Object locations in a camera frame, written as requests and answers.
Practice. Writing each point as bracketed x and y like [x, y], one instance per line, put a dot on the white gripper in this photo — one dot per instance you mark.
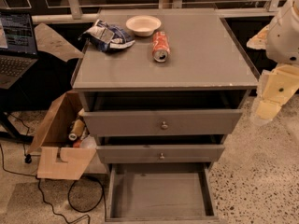
[282, 39]

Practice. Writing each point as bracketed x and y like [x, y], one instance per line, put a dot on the red coke can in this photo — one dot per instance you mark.
[160, 47]

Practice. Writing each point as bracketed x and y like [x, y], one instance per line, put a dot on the grey drawer cabinet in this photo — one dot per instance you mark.
[206, 69]

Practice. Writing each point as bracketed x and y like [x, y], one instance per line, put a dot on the grey middle drawer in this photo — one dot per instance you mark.
[159, 153]

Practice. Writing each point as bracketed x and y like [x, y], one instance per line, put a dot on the grey open bottom drawer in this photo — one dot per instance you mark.
[163, 193]

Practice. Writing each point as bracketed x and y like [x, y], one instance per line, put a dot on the grey top drawer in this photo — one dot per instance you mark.
[162, 122]

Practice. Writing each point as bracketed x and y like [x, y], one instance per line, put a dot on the white paper bowl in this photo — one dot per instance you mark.
[143, 25]

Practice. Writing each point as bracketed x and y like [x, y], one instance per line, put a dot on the blue white chip bag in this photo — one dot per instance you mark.
[108, 37]

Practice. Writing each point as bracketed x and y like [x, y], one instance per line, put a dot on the yellow bottle in box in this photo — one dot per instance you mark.
[77, 129]

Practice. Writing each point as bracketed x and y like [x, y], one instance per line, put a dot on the brown cardboard box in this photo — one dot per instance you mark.
[58, 161]

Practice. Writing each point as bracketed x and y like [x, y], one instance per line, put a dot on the black laptop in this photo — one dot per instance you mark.
[18, 49]

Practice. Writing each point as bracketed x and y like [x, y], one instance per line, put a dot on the white window rail frame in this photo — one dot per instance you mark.
[74, 3]

